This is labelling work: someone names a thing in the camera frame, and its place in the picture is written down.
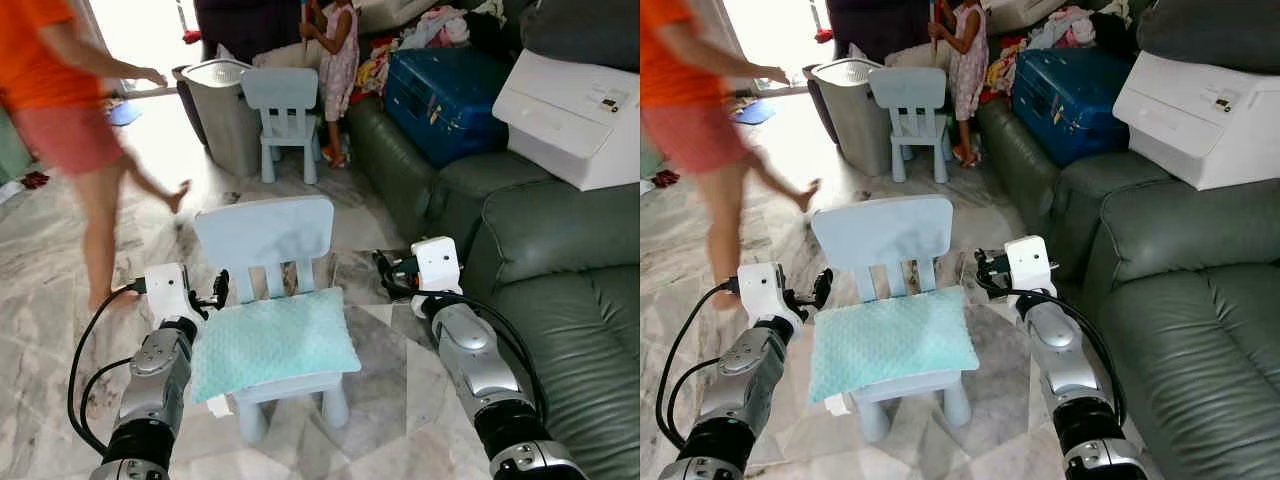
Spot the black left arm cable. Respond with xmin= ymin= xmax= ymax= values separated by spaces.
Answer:
xmin=66 ymin=283 xmax=149 ymax=459
xmin=655 ymin=283 xmax=741 ymax=453

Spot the light blue child chair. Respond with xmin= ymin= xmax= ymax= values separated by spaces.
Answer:
xmin=193 ymin=195 xmax=351 ymax=444
xmin=240 ymin=67 xmax=323 ymax=186
xmin=810 ymin=195 xmax=973 ymax=444
xmin=868 ymin=67 xmax=953 ymax=186

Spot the dark purple furniture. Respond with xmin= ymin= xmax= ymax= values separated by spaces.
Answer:
xmin=826 ymin=0 xmax=941 ymax=61
xmin=194 ymin=0 xmax=313 ymax=64

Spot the blue suitcase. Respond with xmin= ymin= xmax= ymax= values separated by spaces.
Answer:
xmin=1012 ymin=47 xmax=1134 ymax=169
xmin=384 ymin=47 xmax=511 ymax=169

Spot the pile of colourful clothes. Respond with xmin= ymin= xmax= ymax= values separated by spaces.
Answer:
xmin=355 ymin=3 xmax=506 ymax=97
xmin=985 ymin=3 xmax=1133 ymax=97

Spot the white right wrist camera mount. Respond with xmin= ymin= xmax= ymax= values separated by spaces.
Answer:
xmin=1003 ymin=236 xmax=1057 ymax=299
xmin=410 ymin=237 xmax=464 ymax=297

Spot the adult in orange shirt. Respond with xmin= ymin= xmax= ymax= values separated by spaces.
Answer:
xmin=0 ymin=0 xmax=192 ymax=313
xmin=640 ymin=0 xmax=822 ymax=313

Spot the aqua fleece pillow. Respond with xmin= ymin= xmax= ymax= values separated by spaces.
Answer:
xmin=188 ymin=288 xmax=363 ymax=418
xmin=808 ymin=286 xmax=981 ymax=417

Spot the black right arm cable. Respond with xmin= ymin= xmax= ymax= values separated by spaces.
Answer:
xmin=1008 ymin=288 xmax=1129 ymax=423
xmin=420 ymin=288 xmax=550 ymax=423

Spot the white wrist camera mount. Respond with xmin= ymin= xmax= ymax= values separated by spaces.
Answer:
xmin=1003 ymin=236 xmax=1057 ymax=299
xmin=737 ymin=263 xmax=802 ymax=329
xmin=145 ymin=263 xmax=207 ymax=327
xmin=410 ymin=237 xmax=464 ymax=297

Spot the child in pink dress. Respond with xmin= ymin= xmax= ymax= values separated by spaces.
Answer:
xmin=928 ymin=0 xmax=991 ymax=169
xmin=300 ymin=0 xmax=361 ymax=169

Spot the dark grey cushion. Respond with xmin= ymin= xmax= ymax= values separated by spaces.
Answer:
xmin=1137 ymin=0 xmax=1280 ymax=74
xmin=520 ymin=0 xmax=641 ymax=72

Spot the grey laundry bin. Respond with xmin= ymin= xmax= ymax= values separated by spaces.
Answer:
xmin=178 ymin=59 xmax=264 ymax=179
xmin=806 ymin=58 xmax=894 ymax=179

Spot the white box appliance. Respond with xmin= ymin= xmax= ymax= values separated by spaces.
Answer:
xmin=493 ymin=48 xmax=641 ymax=192
xmin=1113 ymin=50 xmax=1280 ymax=192

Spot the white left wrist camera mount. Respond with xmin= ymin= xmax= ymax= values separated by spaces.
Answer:
xmin=145 ymin=263 xmax=207 ymax=327
xmin=737 ymin=263 xmax=802 ymax=329

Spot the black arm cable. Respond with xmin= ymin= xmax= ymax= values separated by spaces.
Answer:
xmin=420 ymin=288 xmax=550 ymax=423
xmin=66 ymin=283 xmax=149 ymax=459
xmin=655 ymin=283 xmax=741 ymax=453
xmin=1008 ymin=288 xmax=1129 ymax=423

